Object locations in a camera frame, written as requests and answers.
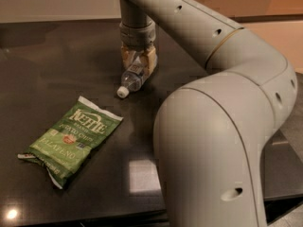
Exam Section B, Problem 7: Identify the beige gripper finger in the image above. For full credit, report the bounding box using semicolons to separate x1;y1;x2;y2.
139;45;157;77
121;44;136;69

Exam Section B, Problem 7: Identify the clear plastic water bottle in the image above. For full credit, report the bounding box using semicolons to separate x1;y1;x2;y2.
116;57;148;98

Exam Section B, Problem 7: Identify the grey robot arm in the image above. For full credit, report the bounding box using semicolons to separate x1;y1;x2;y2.
120;0;297;227

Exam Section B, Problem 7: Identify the green jalapeno chips bag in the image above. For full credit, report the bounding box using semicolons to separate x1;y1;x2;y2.
18;96;122;189

